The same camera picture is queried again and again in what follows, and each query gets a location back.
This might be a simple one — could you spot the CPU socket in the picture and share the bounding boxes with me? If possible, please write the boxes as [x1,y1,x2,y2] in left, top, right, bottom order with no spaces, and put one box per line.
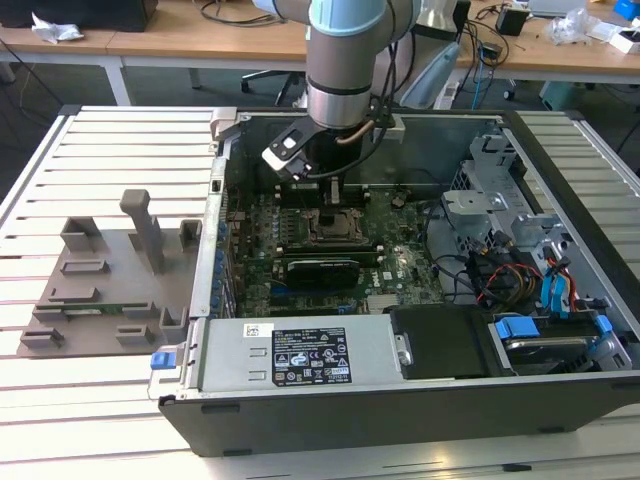
[305,205,369,247]

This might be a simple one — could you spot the small black cube box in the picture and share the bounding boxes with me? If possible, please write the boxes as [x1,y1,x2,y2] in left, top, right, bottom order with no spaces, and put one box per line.
[494,7,529,36]

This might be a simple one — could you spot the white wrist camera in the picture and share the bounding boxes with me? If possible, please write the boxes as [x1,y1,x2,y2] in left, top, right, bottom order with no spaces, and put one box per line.
[261,127,321,184]

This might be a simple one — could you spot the clear plastic bag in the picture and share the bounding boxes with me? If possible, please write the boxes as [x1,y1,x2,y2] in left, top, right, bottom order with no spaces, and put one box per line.
[542,7,616,46]

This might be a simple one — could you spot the black wire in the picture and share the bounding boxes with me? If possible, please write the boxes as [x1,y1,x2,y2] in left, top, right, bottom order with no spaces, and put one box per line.
[429,239,501,306]

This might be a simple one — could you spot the blue flat data wire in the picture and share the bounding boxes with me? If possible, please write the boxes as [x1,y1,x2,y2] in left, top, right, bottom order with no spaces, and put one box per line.
[539,257,579,321]

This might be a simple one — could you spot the green motherboard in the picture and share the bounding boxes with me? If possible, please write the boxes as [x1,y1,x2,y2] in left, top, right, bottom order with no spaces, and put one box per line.
[222,187,446,319]

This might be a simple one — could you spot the long wooden desk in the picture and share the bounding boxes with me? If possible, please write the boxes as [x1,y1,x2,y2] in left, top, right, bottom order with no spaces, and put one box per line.
[0,0,640,106]

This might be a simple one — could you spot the crumpled white paper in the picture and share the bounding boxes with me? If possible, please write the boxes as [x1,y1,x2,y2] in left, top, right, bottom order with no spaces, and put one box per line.
[30,12,86,44]

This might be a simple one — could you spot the black RAM stick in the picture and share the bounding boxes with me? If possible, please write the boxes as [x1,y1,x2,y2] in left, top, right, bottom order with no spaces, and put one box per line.
[279,248,386,263]

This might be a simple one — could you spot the black open PC case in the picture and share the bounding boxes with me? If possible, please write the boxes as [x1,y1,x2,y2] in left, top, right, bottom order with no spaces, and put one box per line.
[147,107,640,459]

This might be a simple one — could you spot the grey flat device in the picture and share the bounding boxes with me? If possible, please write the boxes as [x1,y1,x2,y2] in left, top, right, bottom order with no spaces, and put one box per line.
[527,0,589,16]

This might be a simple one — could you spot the silver metal drive cage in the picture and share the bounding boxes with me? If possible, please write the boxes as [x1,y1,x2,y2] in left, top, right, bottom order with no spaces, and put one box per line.
[439,132,571,261]

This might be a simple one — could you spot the black cylinder part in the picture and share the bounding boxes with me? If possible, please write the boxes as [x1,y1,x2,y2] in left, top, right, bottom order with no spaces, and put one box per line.
[253,160,280,194]

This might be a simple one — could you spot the white open box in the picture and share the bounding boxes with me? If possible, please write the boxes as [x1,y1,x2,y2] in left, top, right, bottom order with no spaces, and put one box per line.
[607,27,640,54]

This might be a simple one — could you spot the silver chip heatsink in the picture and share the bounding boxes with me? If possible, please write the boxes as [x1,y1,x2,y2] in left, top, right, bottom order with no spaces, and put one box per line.
[366,293,402,315]

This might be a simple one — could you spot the hard disk in blue carrier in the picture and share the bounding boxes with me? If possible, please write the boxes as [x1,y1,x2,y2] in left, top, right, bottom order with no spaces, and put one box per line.
[492,312,614,376]

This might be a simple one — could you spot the black graphics card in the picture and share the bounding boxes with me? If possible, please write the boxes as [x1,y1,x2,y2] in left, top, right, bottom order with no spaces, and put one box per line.
[282,254,361,291]

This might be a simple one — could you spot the grey parts rack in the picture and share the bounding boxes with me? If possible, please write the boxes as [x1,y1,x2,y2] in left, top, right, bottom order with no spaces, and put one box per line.
[15,188,204,359]

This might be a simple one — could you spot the wide black box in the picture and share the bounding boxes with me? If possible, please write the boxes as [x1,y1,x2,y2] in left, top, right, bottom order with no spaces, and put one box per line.
[0,0,159,32]

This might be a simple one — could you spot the metal socket cover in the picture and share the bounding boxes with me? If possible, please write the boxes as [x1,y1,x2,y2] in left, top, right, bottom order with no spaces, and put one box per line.
[307,207,369,246]

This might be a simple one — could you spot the black chair base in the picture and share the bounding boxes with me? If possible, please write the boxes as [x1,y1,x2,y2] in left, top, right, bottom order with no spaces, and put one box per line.
[241,69,307,107]

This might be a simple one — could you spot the black plastic shroud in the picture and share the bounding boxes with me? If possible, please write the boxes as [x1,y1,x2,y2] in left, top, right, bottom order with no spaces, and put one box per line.
[389,305,494,380]

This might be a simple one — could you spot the silver power supply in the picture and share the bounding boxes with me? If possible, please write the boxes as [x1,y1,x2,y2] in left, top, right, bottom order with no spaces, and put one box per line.
[182,314,404,401]

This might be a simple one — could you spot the teal box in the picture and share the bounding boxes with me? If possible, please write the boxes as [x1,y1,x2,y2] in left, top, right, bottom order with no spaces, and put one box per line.
[538,79,596,111]

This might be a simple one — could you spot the white power strip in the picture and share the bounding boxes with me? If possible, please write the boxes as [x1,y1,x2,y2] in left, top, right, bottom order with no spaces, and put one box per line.
[433,82,459,110]

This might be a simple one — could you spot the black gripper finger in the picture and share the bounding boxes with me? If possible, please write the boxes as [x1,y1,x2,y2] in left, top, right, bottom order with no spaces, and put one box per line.
[320,175,346,226]

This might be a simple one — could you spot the red yellow wire bundle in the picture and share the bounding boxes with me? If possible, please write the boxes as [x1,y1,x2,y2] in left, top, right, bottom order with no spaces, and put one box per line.
[477,262,544,306]

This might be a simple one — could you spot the RAM stick with white label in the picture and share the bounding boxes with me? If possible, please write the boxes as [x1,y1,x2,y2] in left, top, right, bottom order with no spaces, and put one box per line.
[277,180,370,209]

